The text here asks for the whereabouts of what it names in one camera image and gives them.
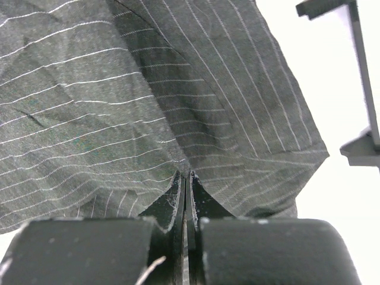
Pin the whiteboard with red writing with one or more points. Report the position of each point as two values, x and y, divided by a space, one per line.
350 30

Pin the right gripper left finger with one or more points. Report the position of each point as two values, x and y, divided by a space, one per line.
147 249

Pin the black pinstriped long sleeve shirt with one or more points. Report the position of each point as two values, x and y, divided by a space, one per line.
106 104

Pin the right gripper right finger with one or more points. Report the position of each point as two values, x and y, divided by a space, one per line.
224 249

